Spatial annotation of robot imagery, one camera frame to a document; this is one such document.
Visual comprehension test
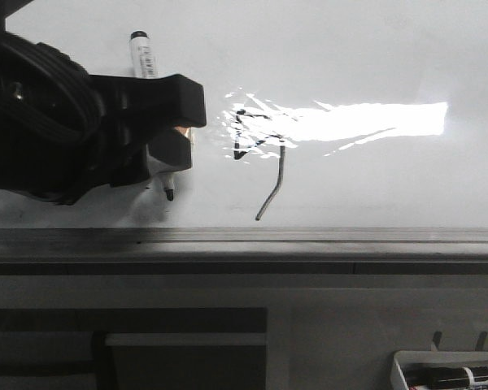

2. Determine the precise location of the white whiteboard marker with tape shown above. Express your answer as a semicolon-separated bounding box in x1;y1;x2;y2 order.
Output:
129;30;190;202

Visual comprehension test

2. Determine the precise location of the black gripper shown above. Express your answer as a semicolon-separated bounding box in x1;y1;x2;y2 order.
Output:
0;1;207;205

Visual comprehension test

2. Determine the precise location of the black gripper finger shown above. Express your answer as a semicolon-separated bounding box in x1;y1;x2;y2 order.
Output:
109;129;192;187

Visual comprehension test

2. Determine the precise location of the white marker tray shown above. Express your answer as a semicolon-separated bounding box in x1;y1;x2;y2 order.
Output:
390;351;488;389

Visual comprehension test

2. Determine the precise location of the white whiteboard with aluminium frame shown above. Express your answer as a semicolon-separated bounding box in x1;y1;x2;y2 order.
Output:
0;1;488;275

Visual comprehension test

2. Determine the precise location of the black marker in tray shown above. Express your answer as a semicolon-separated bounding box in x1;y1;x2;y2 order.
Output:
403;366;488;389

